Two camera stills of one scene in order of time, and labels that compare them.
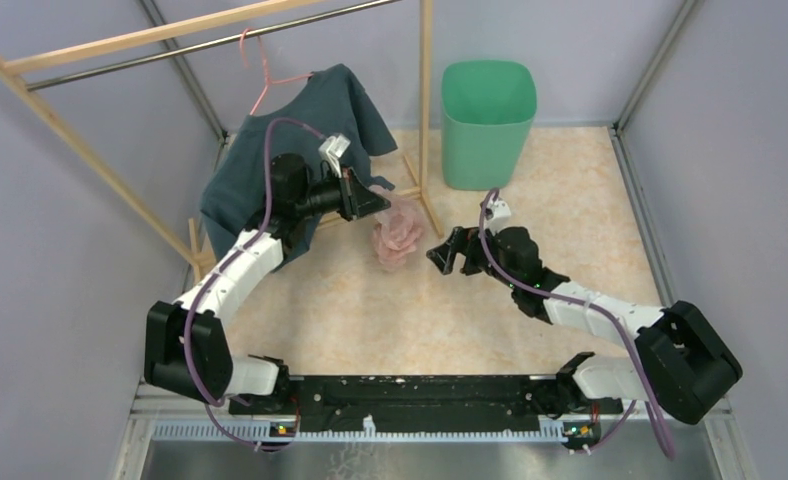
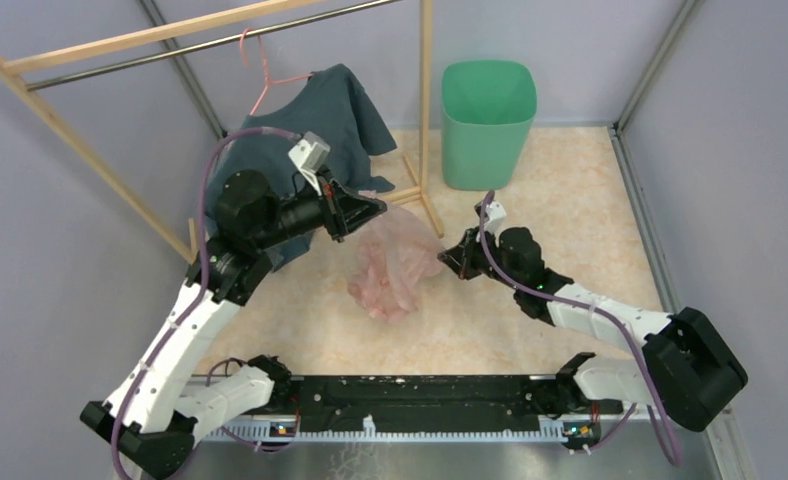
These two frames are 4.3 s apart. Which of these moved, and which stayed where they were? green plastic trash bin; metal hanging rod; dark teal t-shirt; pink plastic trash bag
Moved: pink plastic trash bag
Stayed: green plastic trash bin; metal hanging rod; dark teal t-shirt
